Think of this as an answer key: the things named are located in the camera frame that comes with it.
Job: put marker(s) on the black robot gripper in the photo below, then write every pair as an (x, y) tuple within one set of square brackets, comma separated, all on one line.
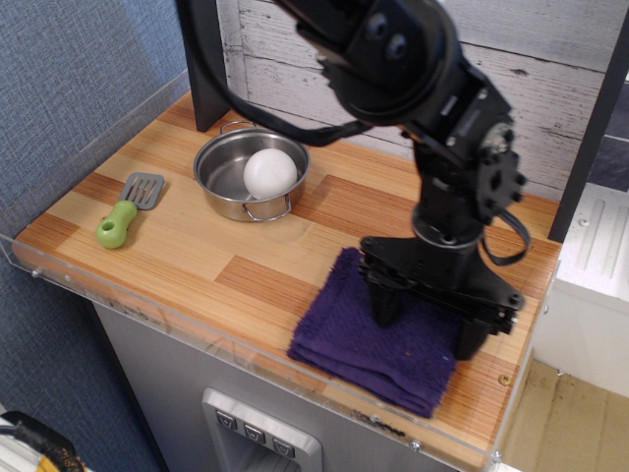
[(452, 276)]

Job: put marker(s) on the purple towel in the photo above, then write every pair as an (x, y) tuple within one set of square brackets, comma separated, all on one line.
[(408, 364)]

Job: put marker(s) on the small steel pot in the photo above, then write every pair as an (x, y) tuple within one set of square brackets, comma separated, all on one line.
[(219, 168)]

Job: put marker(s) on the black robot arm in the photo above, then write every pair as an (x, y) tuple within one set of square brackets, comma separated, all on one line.
[(400, 64)]

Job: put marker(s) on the white toy sink counter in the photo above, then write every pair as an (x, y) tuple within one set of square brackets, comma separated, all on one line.
[(583, 330)]

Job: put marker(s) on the white ball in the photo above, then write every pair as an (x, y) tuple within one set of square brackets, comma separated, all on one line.
[(269, 172)]

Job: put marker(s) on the silver dispenser button panel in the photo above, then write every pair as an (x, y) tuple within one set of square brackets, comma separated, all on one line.
[(247, 439)]

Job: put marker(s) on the black and yellow object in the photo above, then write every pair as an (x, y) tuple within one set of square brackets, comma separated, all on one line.
[(29, 445)]

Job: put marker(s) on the clear acrylic table guard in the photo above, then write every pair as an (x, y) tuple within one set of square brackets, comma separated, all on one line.
[(194, 300)]

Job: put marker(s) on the dark right shelf post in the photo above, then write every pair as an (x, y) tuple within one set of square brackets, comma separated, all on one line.
[(610, 90)]

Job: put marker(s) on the dark shelf post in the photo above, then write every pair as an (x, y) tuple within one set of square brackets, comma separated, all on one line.
[(610, 90), (205, 60)]

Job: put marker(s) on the green handled grey spatula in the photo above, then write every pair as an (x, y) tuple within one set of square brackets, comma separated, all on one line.
[(140, 192)]

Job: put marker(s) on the dark left shelf post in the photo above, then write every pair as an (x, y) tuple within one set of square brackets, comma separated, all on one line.
[(205, 60)]

